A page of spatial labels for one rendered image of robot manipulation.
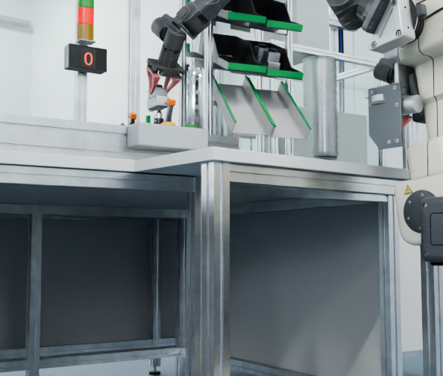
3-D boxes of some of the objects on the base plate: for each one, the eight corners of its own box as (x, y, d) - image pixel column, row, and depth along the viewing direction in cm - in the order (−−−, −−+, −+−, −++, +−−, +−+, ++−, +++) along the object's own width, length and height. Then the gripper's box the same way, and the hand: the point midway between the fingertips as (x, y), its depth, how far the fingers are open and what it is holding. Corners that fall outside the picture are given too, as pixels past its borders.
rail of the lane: (239, 171, 208) (239, 133, 209) (-91, 148, 160) (-90, 99, 161) (229, 173, 213) (229, 136, 214) (-96, 151, 165) (-94, 104, 166)
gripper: (161, 49, 205) (146, 98, 212) (192, 54, 210) (176, 101, 217) (151, 39, 210) (137, 87, 216) (182, 45, 215) (167, 91, 222)
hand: (157, 92), depth 216 cm, fingers closed on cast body, 4 cm apart
